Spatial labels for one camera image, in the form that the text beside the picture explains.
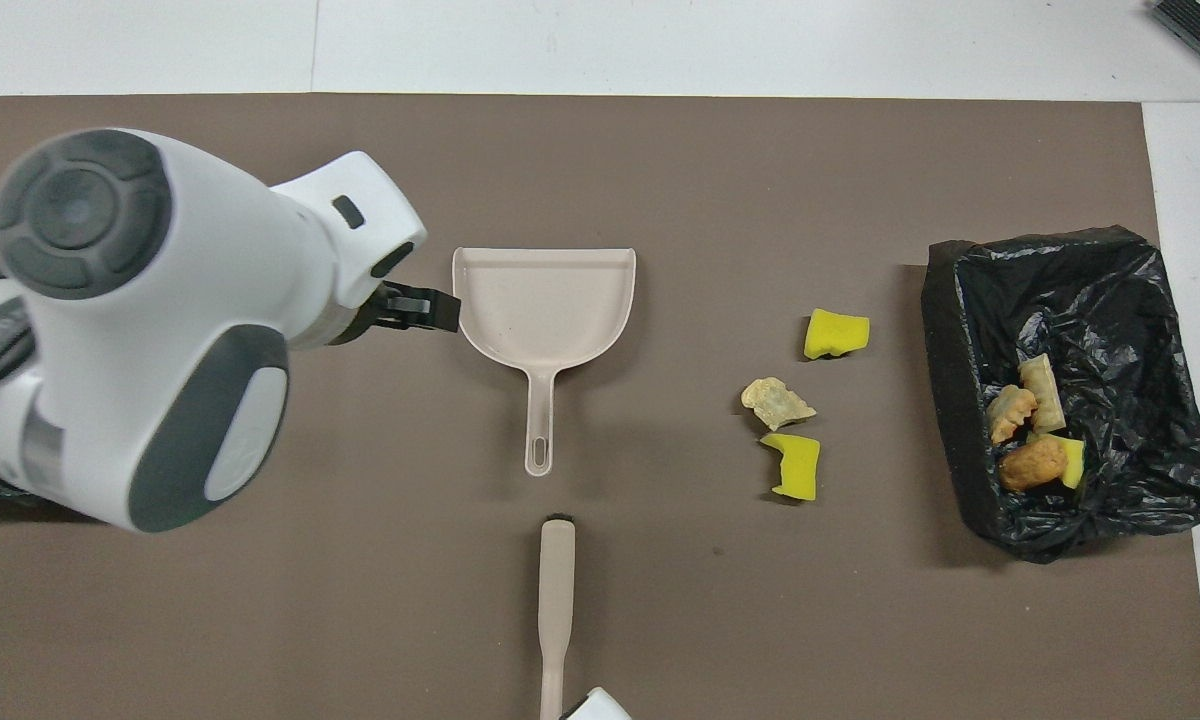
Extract brown table mat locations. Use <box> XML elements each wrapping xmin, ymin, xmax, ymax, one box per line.
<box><xmin>0</xmin><ymin>94</ymin><xmax>1200</xmax><ymax>720</ymax></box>

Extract large striped croissant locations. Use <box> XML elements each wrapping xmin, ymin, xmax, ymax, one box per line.
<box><xmin>1018</xmin><ymin>352</ymin><xmax>1067</xmax><ymax>435</ymax></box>

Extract pale torn bread piece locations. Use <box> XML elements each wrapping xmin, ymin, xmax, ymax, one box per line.
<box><xmin>741</xmin><ymin>377</ymin><xmax>818</xmax><ymax>432</ymax></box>

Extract small striped croissant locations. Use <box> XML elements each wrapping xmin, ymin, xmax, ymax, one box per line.
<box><xmin>987</xmin><ymin>384</ymin><xmax>1040</xmax><ymax>445</ymax></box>

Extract notched yellow sponge piece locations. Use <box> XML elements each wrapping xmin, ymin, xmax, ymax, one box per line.
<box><xmin>759</xmin><ymin>432</ymin><xmax>822</xmax><ymax>502</ymax></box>

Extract yellow sponge chunk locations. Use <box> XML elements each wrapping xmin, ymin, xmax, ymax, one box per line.
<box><xmin>803</xmin><ymin>308</ymin><xmax>872</xmax><ymax>362</ymax></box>

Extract beige brush with black bristles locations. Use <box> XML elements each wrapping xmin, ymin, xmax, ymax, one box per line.
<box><xmin>538</xmin><ymin>513</ymin><xmax>578</xmax><ymax>720</ymax></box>

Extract brown bread roll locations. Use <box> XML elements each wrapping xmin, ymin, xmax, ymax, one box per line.
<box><xmin>998</xmin><ymin>437</ymin><xmax>1069</xmax><ymax>493</ymax></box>

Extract beige plastic dustpan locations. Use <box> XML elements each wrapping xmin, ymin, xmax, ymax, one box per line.
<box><xmin>451</xmin><ymin>247</ymin><xmax>638</xmax><ymax>478</ymax></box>

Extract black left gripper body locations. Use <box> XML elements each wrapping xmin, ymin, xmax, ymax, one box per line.
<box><xmin>355</xmin><ymin>283</ymin><xmax>431</xmax><ymax>341</ymax></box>

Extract yellow sponge wedge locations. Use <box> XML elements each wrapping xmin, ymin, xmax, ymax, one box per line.
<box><xmin>1025</xmin><ymin>430</ymin><xmax>1087</xmax><ymax>491</ymax></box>

